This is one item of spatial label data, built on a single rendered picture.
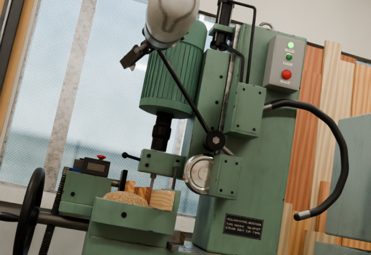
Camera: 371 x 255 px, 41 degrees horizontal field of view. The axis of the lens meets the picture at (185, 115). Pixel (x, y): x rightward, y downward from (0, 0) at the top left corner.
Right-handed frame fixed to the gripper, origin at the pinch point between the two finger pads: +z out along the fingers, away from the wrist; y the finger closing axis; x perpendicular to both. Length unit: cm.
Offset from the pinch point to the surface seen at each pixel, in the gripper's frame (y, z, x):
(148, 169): -14.9, 20.3, -27.1
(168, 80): 4.2, 15.8, -7.1
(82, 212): -38.1, 17.1, -27.5
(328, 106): 123, 160, -60
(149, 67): 2.5, 21.4, 0.0
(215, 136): 5.2, 7.4, -29.1
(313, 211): 20, 11, -64
